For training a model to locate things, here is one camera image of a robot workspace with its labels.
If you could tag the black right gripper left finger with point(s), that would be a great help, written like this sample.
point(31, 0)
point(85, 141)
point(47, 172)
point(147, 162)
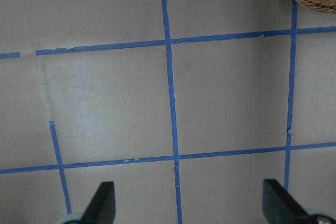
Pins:
point(101, 208)

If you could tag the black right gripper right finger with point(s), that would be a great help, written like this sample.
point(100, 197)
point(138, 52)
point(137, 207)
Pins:
point(279, 207)

